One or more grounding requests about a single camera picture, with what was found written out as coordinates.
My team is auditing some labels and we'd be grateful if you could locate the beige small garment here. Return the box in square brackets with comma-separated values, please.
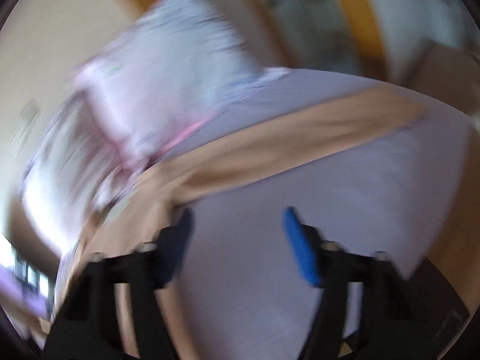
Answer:
[55, 85, 432, 357]

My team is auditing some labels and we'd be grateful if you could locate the lavender bed sheet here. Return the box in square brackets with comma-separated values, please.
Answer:
[177, 88, 473, 359]

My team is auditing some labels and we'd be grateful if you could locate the white floral pillow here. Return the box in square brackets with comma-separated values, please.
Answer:
[73, 0, 289, 161]

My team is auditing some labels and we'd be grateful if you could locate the wall switch plate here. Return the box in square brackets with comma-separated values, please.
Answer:
[10, 98, 41, 158]

